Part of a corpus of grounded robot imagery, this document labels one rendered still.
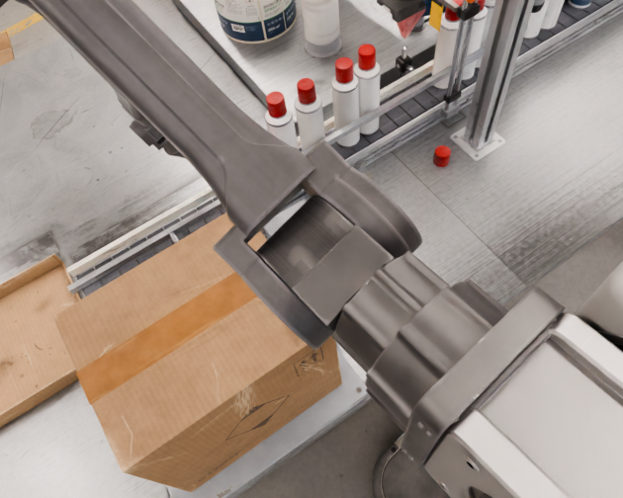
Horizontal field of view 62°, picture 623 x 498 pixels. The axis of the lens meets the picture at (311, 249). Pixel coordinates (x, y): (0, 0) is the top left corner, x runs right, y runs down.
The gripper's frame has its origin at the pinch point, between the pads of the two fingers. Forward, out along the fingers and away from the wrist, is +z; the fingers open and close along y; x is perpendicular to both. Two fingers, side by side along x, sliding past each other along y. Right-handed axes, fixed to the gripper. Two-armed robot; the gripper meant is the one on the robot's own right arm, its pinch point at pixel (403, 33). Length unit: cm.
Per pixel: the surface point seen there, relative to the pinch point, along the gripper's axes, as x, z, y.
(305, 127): 7.1, 2.0, 29.7
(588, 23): 11, 16, -49
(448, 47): 7.3, 2.1, -5.7
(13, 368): 9, 19, 99
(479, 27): 8.7, -0.4, -12.1
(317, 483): 47, 102, 64
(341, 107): 7.3, 1.8, 21.2
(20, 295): -6, 18, 93
